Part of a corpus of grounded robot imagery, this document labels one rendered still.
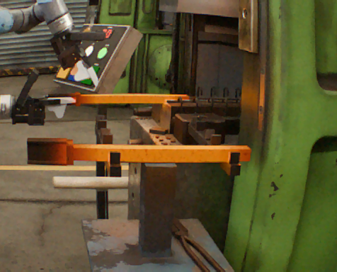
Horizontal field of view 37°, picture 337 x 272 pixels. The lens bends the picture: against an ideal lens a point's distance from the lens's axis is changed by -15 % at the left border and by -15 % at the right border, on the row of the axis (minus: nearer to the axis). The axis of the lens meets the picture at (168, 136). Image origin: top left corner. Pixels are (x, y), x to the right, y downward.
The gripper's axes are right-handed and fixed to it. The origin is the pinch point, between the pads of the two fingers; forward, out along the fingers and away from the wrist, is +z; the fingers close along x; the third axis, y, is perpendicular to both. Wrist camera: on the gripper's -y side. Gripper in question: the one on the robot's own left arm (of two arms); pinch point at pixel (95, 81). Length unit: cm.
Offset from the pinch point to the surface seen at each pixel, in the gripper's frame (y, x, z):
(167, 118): -12.9, 4.8, 18.7
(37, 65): 32, -791, 79
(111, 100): -1.6, 1.4, 7.0
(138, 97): -8.8, 1.5, 10.2
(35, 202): 63, -172, 84
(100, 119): 5.1, 37.6, 0.2
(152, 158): 1, 65, 3
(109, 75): -7.9, -39.2, 8.8
